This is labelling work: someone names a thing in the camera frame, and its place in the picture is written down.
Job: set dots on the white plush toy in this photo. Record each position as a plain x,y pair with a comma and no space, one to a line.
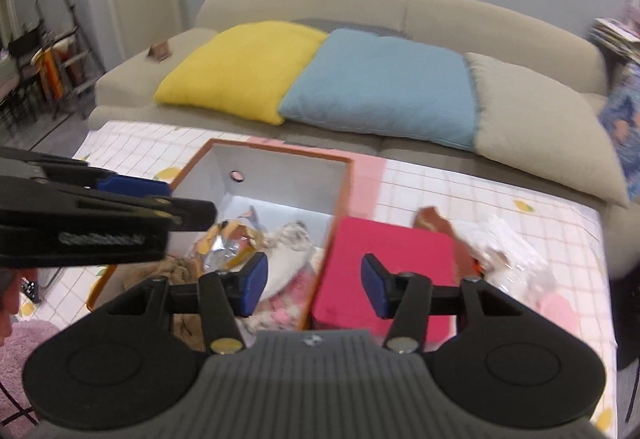
287,269

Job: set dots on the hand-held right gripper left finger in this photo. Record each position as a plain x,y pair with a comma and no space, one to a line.
255,281

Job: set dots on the brown plush toy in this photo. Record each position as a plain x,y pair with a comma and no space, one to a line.
175,266

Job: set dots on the black folding ladder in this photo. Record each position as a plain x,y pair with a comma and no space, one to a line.
82,34

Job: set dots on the foil snack packet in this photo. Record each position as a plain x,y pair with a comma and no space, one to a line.
225,246

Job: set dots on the beige pillow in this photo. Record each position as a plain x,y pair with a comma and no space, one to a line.
540,129

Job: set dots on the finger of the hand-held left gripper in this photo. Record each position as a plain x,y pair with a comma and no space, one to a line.
132,185
192,214

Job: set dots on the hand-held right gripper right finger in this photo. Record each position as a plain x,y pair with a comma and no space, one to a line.
375,286

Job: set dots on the stack of magazines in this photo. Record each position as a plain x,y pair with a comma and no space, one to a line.
615,34

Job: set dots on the clear plastic bag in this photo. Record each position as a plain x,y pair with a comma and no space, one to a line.
505,249

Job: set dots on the pink plush toy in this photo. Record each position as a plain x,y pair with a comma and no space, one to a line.
285,311

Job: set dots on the person's left hand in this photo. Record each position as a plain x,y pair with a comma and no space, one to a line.
6,314

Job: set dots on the small brown box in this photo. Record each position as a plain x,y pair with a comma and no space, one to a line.
161,51

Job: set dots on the beige sofa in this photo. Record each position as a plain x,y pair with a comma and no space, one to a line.
440,14

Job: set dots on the pink soft pad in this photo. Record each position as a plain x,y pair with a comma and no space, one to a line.
557,316

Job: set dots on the yellow pillow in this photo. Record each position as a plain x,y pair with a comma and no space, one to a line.
240,69

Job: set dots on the orange cardboard box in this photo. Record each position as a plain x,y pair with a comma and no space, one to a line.
280,179

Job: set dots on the blue printed bag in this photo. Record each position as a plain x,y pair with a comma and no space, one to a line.
625,119

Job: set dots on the pink fluffy rug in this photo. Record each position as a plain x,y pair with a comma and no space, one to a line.
25,344

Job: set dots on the light blue pillow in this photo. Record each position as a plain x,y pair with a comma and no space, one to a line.
380,89

